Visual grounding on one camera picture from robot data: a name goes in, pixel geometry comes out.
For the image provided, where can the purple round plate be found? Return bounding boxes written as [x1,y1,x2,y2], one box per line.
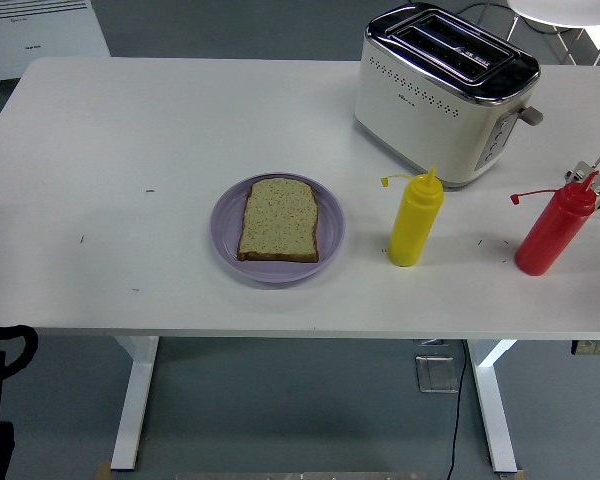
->
[209,172,347,285]

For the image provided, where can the seeded bread slice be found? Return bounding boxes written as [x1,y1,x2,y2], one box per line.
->
[236,177,320,263]

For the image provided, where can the white table leg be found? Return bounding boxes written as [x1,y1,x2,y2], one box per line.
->
[467,339,519,475]
[110,335,160,472]

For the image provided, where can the black floor cable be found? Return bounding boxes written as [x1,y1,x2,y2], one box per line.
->
[446,339,469,480]

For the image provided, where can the red squeeze bottle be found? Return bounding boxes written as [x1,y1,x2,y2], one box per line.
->
[509,171,600,277]

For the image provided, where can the white chrome two-slot toaster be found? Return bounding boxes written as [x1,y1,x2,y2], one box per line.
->
[353,2,545,190]

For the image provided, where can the white round stool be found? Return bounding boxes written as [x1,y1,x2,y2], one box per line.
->
[504,0,600,66]

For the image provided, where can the yellow squeeze bottle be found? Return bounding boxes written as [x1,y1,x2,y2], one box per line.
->
[378,166,446,267]

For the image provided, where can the white panel heater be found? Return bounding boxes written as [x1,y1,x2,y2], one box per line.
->
[0,0,112,99]

